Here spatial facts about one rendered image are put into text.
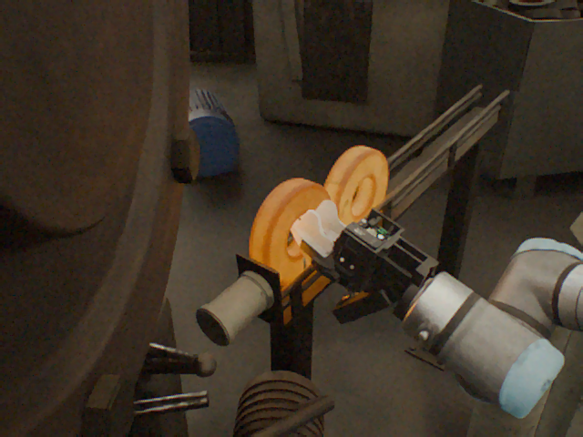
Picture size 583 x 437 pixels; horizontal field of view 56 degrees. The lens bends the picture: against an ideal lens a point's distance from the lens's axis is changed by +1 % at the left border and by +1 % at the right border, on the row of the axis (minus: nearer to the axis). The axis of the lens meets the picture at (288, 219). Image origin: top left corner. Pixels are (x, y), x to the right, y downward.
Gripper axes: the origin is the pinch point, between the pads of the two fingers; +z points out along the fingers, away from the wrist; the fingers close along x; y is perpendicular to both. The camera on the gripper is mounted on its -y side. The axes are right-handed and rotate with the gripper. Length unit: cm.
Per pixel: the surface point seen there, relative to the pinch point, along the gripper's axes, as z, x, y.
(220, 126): 102, -98, -77
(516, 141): 3, -163, -49
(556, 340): -38, -31, -16
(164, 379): -7.9, 30.0, 1.9
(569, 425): -52, -42, -41
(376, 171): -1.5, -18.6, 1.8
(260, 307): -4.8, 11.0, -5.7
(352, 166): -0.2, -11.7, 5.0
